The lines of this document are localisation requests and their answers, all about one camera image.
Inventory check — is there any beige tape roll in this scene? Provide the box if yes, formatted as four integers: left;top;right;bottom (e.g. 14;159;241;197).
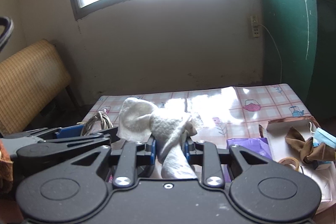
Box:
278;157;300;171

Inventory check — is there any black cable loop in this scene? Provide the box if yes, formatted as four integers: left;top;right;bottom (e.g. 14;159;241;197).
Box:
0;16;14;52

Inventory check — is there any white fluffy cloth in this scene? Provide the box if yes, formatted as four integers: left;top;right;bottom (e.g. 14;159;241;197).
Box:
116;97;205;179

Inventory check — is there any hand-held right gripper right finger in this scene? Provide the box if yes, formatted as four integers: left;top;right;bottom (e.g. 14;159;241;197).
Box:
181;132;273;189

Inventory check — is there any blue face mask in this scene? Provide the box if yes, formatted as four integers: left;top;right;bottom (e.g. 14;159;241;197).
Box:
308;122;336;149

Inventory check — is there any green door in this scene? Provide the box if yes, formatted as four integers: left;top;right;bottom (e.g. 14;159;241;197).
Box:
255;0;336;126

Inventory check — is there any cardboard box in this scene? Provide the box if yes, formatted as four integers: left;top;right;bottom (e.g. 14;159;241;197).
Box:
259;116;336;211

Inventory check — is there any grey coiled cable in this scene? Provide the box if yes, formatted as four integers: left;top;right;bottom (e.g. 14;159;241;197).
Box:
80;110;114;136

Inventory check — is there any white wall power strip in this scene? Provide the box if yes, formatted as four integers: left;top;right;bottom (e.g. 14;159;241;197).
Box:
250;15;261;38

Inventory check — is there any purple plastic packet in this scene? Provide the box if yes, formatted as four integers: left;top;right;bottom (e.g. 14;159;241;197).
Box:
222;137;276;184

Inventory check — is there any brown corduroy cloth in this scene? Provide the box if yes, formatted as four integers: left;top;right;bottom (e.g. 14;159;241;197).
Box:
285;126;336;165

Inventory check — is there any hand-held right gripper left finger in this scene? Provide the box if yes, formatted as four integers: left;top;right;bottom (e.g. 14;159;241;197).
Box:
70;133;158;188

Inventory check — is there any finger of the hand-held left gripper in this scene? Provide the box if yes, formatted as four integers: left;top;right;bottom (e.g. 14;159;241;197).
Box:
34;125;119;141
16;134;113;178

